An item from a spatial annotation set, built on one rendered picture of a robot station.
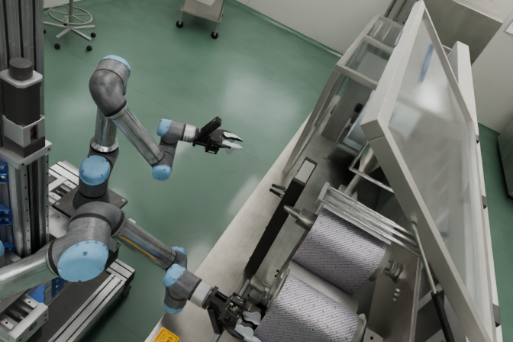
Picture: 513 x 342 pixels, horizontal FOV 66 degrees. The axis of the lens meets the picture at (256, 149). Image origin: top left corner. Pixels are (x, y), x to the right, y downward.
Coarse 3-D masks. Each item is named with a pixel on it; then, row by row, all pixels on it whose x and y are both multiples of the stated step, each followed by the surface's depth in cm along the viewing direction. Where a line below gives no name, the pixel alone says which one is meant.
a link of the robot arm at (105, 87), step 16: (96, 80) 137; (112, 80) 139; (96, 96) 137; (112, 96) 138; (112, 112) 139; (128, 112) 144; (128, 128) 145; (144, 128) 151; (144, 144) 151; (160, 160) 157; (160, 176) 158
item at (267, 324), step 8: (264, 320) 118; (272, 320) 117; (256, 328) 122; (264, 328) 121; (272, 328) 119; (280, 328) 117; (256, 336) 124; (264, 336) 122; (272, 336) 121; (280, 336) 119; (288, 336) 118; (296, 336) 116
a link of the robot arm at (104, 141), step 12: (108, 60) 146; (120, 60) 148; (120, 72) 144; (96, 120) 160; (108, 120) 158; (96, 132) 163; (108, 132) 162; (96, 144) 166; (108, 144) 167; (108, 156) 169
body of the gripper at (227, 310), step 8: (216, 288) 123; (208, 296) 122; (216, 296) 123; (224, 296) 124; (232, 296) 125; (240, 296) 124; (208, 304) 125; (216, 304) 122; (224, 304) 120; (232, 304) 122; (240, 304) 122; (224, 312) 119; (232, 312) 121; (240, 312) 122; (224, 320) 122; (232, 320) 122
